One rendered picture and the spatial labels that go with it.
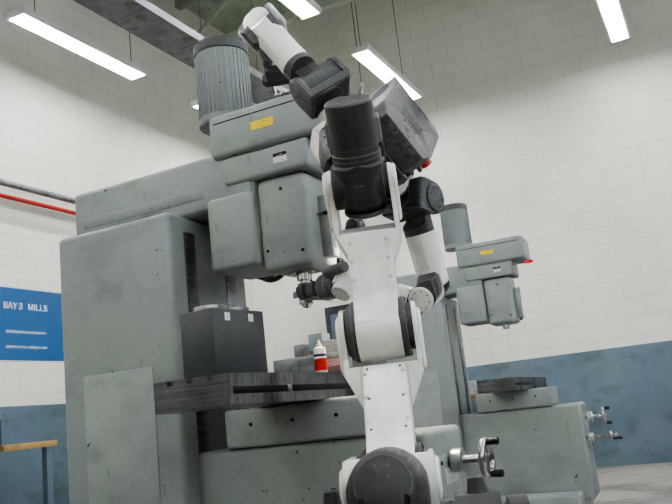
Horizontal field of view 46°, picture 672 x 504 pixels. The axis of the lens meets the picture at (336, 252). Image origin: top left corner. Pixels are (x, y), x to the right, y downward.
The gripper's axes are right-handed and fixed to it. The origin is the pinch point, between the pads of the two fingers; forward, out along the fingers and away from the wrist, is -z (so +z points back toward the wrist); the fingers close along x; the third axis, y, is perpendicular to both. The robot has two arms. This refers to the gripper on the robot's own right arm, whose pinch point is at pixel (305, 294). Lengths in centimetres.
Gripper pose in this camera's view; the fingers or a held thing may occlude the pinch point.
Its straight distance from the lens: 263.6
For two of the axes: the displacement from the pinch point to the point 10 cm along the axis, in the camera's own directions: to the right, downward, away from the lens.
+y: 1.1, 9.7, -2.1
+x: -7.8, -0.4, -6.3
